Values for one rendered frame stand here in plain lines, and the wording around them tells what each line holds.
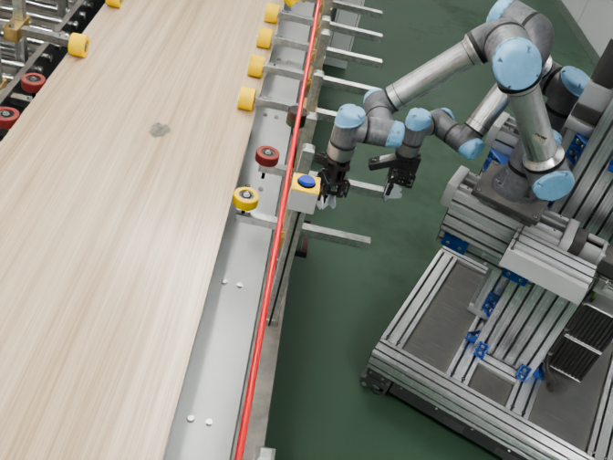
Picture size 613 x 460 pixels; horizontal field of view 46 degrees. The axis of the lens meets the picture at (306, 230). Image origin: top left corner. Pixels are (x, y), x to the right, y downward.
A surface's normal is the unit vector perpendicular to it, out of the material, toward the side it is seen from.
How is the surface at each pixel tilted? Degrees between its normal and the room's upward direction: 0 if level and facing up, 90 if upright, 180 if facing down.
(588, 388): 0
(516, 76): 84
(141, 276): 0
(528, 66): 84
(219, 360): 0
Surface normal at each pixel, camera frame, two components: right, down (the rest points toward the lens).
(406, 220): 0.21, -0.74
